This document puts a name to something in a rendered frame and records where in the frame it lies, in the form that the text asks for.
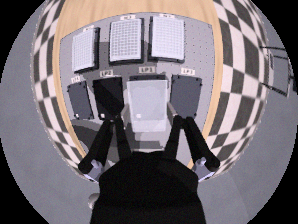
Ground white button panel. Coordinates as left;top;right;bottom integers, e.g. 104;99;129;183
106;140;161;163

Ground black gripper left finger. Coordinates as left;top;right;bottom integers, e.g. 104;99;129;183
78;103;139;183

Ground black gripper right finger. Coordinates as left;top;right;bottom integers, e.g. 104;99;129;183
156;102;221;182

